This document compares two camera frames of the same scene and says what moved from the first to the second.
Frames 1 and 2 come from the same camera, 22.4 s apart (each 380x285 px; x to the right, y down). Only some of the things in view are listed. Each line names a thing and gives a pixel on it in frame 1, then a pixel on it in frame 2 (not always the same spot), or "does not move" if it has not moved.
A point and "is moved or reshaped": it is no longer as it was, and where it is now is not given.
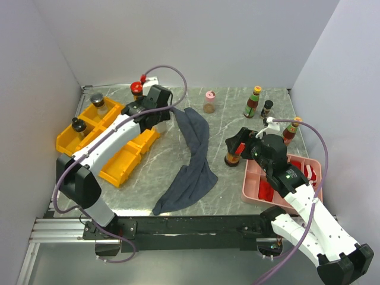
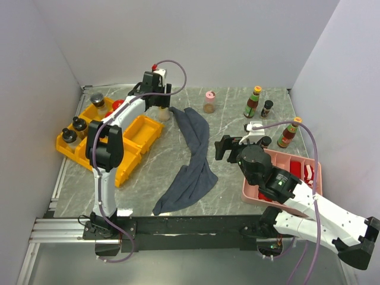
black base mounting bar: (193, 233) does not move
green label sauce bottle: (252, 102) does not move
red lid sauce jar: (233, 160) is moved or reshaped
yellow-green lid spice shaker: (161, 127) is moved or reshaped
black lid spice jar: (98, 100) does not move
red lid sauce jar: (136, 88) is moved or reshaped
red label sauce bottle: (290, 132) does not move
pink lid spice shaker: (209, 105) does not move
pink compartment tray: (250, 180) does not move
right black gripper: (244, 135) to (228, 142)
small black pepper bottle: (268, 104) does not move
